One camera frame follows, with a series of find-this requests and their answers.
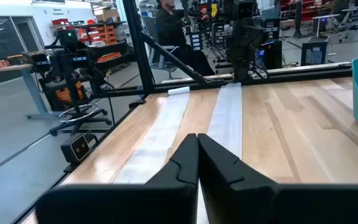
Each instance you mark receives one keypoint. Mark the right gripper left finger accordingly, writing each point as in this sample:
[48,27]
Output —
[129,202]

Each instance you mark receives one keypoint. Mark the black office chair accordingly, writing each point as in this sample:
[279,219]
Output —
[350,21]

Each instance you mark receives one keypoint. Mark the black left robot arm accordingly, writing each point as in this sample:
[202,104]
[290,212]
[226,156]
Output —
[241,70]

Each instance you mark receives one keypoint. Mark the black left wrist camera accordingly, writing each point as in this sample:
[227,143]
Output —
[245,9]

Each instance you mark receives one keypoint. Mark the black aluminium frame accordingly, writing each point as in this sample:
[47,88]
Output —
[138,46]

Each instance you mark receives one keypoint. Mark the black computer tower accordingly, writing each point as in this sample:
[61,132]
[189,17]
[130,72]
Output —
[314,53]

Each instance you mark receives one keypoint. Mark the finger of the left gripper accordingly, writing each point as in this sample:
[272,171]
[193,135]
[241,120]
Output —
[237,43]
[255,43]

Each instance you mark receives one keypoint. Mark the person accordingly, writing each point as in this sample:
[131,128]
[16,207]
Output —
[172,31]

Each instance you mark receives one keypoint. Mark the grey office chair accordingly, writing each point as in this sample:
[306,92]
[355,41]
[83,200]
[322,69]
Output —
[163,63]

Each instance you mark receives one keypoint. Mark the grey-legged table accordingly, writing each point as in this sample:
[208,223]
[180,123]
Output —
[31,87]

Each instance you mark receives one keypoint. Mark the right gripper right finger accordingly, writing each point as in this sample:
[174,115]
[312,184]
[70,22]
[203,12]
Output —
[259,202]

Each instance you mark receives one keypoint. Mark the shelf with orange bins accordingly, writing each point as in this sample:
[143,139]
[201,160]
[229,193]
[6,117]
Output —
[104,34]

